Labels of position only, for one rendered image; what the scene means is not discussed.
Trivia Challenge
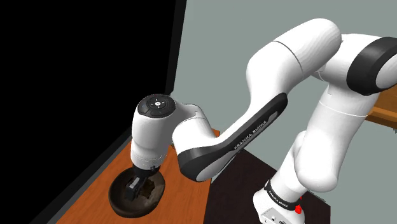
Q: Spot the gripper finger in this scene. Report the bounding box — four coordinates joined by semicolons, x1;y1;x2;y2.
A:
125;176;142;201

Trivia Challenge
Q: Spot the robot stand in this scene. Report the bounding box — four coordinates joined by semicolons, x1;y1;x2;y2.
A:
203;148;331;224

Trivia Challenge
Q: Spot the light wooden furniture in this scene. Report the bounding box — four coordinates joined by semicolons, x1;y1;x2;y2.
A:
365;85;397;130

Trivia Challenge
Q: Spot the dark brown bowl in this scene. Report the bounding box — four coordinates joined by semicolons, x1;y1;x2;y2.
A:
108;167;167;218

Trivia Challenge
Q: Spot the orange wooden table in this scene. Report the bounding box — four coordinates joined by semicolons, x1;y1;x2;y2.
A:
56;129;221;224

